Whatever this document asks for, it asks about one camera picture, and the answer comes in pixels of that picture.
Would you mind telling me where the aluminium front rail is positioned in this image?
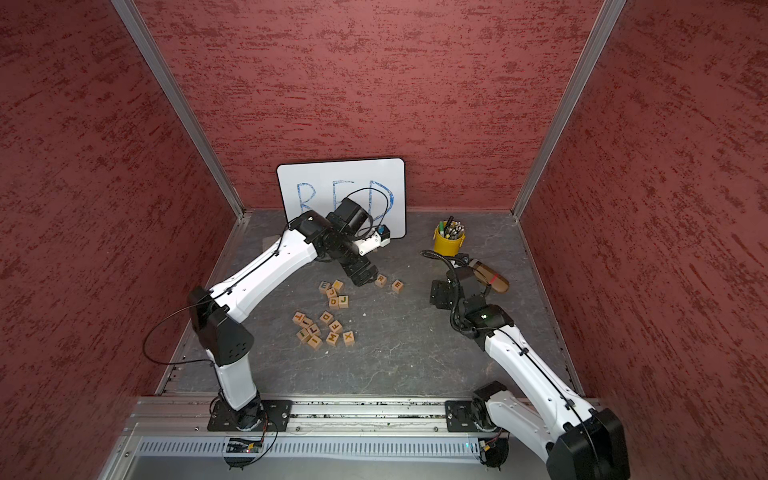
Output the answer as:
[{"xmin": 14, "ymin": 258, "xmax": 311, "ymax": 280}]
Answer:
[{"xmin": 119, "ymin": 395, "xmax": 613, "ymax": 439}]

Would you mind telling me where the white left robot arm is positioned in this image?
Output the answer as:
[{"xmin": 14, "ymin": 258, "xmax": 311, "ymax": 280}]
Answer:
[{"xmin": 188, "ymin": 198, "xmax": 391, "ymax": 431}]

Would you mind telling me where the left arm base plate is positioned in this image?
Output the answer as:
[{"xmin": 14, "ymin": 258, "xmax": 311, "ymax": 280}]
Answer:
[{"xmin": 207, "ymin": 397, "xmax": 293, "ymax": 433}]

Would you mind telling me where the brown whiteboard eraser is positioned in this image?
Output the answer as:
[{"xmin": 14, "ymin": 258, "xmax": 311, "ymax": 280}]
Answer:
[{"xmin": 469, "ymin": 259, "xmax": 510, "ymax": 294}]

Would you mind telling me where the wooden X letter block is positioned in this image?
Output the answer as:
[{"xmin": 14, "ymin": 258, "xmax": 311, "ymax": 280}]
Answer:
[{"xmin": 342, "ymin": 331, "xmax": 355, "ymax": 346}]

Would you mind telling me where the whiteboard with RED written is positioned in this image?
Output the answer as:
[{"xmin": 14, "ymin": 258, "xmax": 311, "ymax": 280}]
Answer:
[{"xmin": 276, "ymin": 158, "xmax": 407, "ymax": 239}]

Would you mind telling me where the grey felt pad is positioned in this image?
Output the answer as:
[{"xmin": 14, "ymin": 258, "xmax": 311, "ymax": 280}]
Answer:
[{"xmin": 261, "ymin": 235, "xmax": 280, "ymax": 252}]

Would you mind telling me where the wooden D letter block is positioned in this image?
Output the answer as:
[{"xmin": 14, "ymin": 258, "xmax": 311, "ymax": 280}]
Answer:
[{"xmin": 320, "ymin": 311, "xmax": 334, "ymax": 325}]

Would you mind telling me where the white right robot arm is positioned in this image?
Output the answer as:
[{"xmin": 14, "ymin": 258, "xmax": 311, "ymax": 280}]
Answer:
[{"xmin": 430, "ymin": 261, "xmax": 631, "ymax": 479}]

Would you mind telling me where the wooden F letter block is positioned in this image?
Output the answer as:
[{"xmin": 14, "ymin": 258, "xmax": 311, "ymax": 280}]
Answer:
[{"xmin": 329, "ymin": 320, "xmax": 344, "ymax": 334}]

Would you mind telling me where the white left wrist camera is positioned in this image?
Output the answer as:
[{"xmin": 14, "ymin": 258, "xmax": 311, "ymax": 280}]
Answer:
[{"xmin": 353, "ymin": 225, "xmax": 391, "ymax": 256}]

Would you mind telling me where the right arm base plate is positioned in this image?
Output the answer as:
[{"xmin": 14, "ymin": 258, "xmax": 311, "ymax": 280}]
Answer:
[{"xmin": 444, "ymin": 398, "xmax": 501, "ymax": 434}]

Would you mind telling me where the yellow pen cup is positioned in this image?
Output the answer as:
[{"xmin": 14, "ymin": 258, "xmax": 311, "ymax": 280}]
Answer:
[{"xmin": 433, "ymin": 216, "xmax": 465, "ymax": 257}]

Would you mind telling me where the wooden I letter block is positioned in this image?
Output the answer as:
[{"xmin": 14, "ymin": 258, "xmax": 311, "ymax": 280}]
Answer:
[{"xmin": 307, "ymin": 335, "xmax": 323, "ymax": 350}]

